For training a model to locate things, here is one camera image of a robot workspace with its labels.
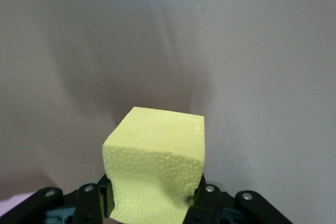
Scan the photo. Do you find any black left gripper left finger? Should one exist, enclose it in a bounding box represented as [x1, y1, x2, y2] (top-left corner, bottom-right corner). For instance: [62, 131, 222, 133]
[7, 175, 116, 224]

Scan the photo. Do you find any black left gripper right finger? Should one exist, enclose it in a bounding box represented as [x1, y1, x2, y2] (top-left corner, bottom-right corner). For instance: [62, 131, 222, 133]
[183, 174, 291, 224]

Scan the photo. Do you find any pink foam cube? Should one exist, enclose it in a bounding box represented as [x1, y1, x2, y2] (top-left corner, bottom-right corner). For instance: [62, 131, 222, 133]
[0, 191, 36, 224]

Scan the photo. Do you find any yellow foam cube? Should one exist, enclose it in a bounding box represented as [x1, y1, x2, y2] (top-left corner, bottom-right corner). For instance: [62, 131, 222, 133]
[101, 106, 206, 224]

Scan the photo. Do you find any brown table cover sheet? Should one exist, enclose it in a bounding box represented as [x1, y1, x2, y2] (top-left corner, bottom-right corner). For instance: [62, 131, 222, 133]
[0, 0, 336, 224]

